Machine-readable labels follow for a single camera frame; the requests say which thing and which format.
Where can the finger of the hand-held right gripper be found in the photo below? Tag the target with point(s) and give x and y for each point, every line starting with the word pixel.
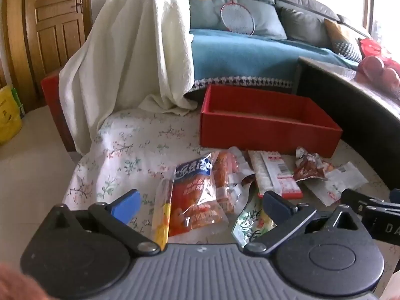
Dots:
pixel 395 195
pixel 356 197

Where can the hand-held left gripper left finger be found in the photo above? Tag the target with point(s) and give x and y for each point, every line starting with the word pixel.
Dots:
pixel 128 207

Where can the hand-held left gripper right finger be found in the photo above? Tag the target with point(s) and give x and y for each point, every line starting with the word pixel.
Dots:
pixel 278 204

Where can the plain white snack packet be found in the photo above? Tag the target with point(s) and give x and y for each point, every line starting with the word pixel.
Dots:
pixel 340 178

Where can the green white snack packet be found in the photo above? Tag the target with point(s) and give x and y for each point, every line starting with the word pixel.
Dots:
pixel 250 225

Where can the white red striped snack packet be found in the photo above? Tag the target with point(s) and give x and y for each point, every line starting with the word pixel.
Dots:
pixel 272 168

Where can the white brown snack packet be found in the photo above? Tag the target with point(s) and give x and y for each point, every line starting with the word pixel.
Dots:
pixel 312 167

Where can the clear sausage snack packet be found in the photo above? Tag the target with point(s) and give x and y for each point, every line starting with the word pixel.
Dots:
pixel 223 175

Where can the orange snack packet blue label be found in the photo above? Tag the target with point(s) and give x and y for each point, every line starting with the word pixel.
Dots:
pixel 193 200

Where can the red cardboard box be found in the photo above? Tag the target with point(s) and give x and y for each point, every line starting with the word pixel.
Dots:
pixel 265 131

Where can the floral cloth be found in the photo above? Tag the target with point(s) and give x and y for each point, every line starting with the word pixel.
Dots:
pixel 125 150

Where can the dark coffee table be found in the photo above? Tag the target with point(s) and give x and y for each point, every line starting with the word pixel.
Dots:
pixel 359 115

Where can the bag of red apples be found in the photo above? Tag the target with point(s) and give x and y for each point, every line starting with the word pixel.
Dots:
pixel 378 68

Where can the red side cabinet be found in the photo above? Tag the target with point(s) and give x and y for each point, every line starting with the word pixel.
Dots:
pixel 53 100

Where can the yellow plastic bag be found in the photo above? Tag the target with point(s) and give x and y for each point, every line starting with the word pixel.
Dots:
pixel 9 118

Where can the white towel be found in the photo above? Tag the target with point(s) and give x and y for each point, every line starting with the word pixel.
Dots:
pixel 125 53

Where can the yellow patterned cushion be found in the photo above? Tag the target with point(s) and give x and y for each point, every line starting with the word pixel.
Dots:
pixel 342 37

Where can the grey cushion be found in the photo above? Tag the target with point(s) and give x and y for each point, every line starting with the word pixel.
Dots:
pixel 306 28

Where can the wooden door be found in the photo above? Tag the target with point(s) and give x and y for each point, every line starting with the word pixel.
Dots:
pixel 56 37

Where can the red badminton racket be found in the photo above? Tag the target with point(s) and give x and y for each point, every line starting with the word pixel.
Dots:
pixel 237 17

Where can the large teal cushion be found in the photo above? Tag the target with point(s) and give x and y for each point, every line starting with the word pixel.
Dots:
pixel 206 15

